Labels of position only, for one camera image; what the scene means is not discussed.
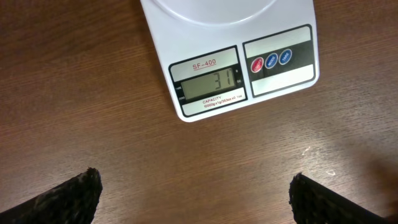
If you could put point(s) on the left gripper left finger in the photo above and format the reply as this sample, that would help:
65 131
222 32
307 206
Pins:
74 201

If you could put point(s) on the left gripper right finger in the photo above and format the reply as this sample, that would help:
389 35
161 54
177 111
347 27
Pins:
311 203

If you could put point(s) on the white digital kitchen scale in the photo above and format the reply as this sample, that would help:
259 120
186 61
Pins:
221 55

